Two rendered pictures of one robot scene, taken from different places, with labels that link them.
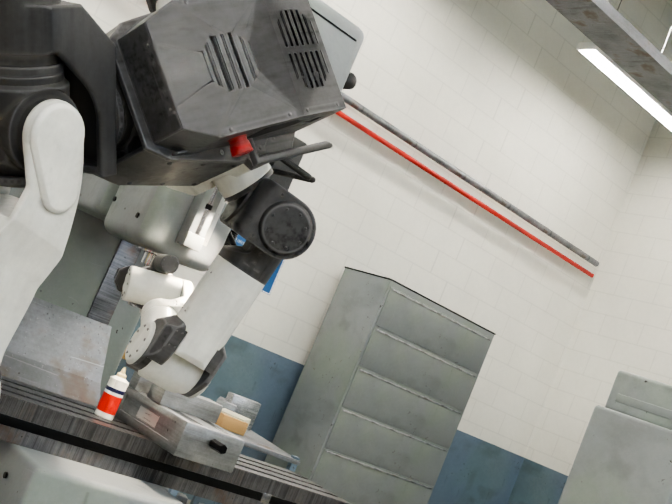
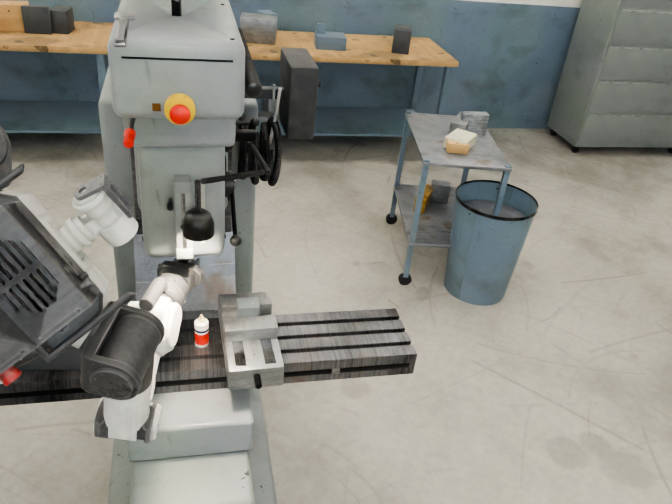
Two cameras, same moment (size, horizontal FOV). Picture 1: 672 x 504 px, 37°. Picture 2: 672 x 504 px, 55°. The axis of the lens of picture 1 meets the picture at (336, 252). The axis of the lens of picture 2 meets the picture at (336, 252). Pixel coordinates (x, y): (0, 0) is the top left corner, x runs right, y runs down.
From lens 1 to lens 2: 1.44 m
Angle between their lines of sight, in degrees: 43
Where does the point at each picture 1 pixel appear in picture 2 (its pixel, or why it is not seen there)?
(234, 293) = (119, 406)
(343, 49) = (222, 76)
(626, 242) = not seen: outside the picture
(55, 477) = not seen: hidden behind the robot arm
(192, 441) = (239, 379)
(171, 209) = (161, 231)
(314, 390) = (588, 31)
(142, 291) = not seen: hidden behind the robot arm
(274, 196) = (88, 366)
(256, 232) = (93, 388)
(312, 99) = (44, 324)
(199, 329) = (112, 426)
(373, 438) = (643, 61)
